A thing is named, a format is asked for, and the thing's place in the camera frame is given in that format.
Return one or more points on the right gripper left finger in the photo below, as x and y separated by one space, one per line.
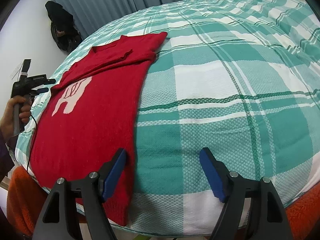
59 218

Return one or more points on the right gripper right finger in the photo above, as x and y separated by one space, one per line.
267 218

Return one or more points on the red knit sweater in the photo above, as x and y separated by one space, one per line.
92 113

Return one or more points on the black hanging clothes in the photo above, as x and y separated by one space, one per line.
62 28

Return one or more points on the left hand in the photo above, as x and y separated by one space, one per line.
18 108

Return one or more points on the orange fleece trousers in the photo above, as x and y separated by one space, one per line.
26 198

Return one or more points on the teal plaid bed cover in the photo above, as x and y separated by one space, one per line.
240 77

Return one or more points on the white wall switch plate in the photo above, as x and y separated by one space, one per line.
16 71

